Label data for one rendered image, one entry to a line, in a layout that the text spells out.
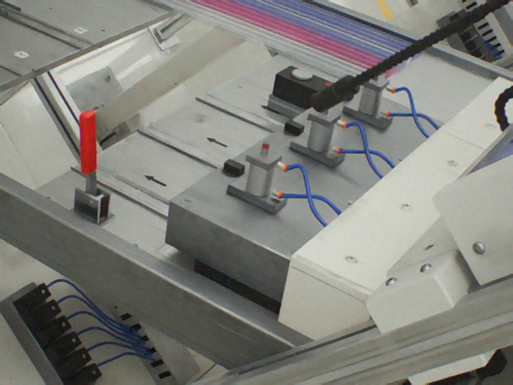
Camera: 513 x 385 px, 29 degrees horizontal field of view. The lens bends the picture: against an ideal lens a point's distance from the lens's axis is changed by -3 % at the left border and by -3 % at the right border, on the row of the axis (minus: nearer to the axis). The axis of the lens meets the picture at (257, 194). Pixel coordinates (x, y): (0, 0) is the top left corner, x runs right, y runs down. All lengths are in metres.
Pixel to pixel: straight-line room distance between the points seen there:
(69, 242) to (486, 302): 0.42
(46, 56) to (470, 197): 0.71
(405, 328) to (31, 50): 0.71
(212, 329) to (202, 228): 0.09
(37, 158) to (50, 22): 0.94
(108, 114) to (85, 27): 1.01
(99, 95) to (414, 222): 1.63
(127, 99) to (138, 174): 1.26
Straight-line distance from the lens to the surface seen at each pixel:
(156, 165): 1.05
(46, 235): 0.96
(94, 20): 1.37
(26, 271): 1.39
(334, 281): 0.80
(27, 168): 2.25
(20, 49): 1.28
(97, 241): 0.92
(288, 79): 1.17
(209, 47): 2.10
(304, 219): 0.90
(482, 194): 0.67
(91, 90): 2.44
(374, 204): 0.90
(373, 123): 1.07
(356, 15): 1.48
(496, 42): 2.59
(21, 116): 2.30
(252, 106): 1.19
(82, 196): 0.95
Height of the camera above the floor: 1.76
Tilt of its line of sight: 41 degrees down
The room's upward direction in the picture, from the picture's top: 63 degrees clockwise
